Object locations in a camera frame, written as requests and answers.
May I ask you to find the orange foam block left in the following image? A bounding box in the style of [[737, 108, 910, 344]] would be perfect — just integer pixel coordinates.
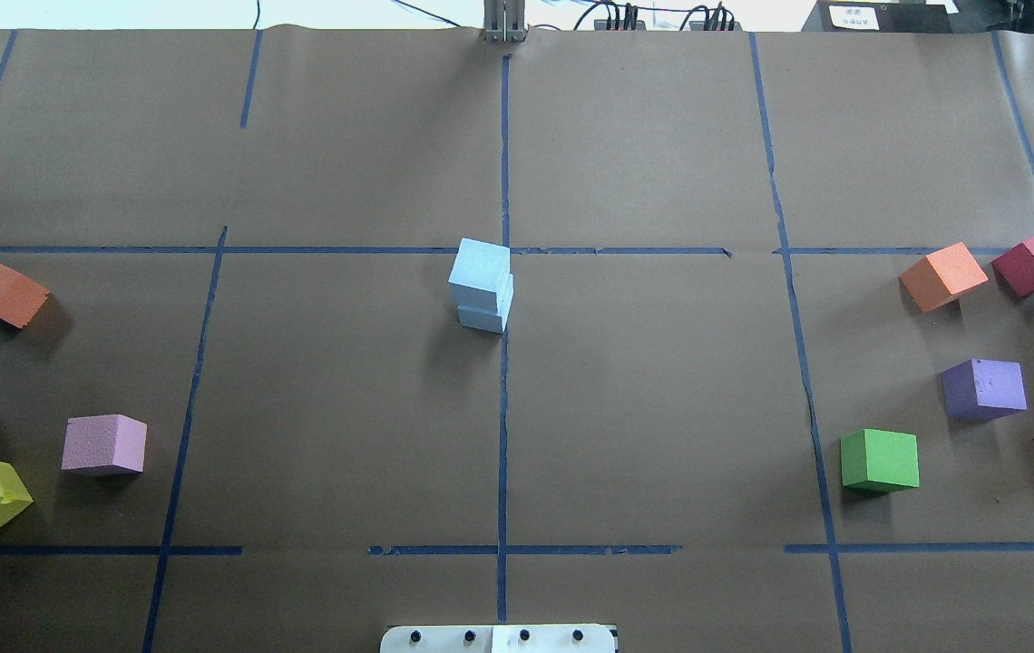
[[0, 263, 50, 329]]

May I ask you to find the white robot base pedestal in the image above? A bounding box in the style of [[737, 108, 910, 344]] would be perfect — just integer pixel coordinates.
[[379, 623, 619, 652]]

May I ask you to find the light blue foam block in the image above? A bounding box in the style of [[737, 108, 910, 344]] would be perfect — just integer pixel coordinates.
[[456, 273, 514, 334]]

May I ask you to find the brown paper table cover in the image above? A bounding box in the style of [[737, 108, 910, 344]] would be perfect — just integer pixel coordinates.
[[0, 26, 1034, 652]]

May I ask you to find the orange foam block right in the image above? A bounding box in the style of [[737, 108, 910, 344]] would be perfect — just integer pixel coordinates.
[[899, 241, 989, 313]]

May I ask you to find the green foam block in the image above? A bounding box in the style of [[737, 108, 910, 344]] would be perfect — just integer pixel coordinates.
[[839, 429, 921, 493]]

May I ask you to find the black box with label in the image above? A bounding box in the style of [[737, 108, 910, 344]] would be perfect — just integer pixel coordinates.
[[802, 1, 952, 34]]

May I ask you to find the purple foam block right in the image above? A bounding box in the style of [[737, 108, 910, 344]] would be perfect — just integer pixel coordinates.
[[939, 359, 1029, 422]]

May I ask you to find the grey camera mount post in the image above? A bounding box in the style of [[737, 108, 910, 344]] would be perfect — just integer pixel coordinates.
[[481, 0, 528, 43]]

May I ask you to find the orange foam block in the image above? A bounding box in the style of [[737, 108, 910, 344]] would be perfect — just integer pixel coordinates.
[[0, 263, 50, 329], [899, 241, 989, 313]]

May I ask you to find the pink foam block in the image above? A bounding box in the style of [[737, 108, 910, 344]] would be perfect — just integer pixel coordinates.
[[60, 414, 148, 478]]

